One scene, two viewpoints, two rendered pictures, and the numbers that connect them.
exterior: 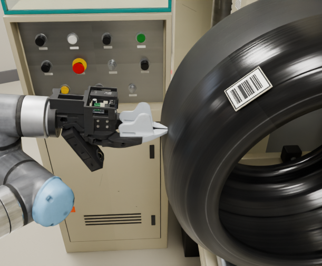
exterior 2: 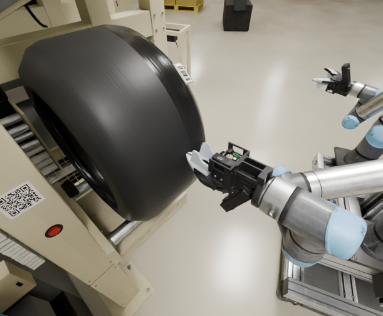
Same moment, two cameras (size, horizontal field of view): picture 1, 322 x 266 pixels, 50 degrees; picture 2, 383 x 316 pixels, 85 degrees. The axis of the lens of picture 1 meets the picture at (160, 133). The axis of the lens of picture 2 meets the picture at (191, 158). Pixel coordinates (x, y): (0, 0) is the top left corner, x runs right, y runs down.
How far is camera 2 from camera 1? 0.82 m
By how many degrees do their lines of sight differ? 87
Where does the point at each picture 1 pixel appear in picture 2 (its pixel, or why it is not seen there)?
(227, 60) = (165, 81)
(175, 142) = (201, 133)
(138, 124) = (209, 151)
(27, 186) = (294, 176)
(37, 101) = (281, 182)
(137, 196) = not seen: outside the picture
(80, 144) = not seen: hidden behind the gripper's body
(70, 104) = (256, 163)
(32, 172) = not seen: hidden behind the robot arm
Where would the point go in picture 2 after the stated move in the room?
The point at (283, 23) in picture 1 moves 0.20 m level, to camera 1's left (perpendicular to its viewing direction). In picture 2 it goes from (132, 49) to (196, 79)
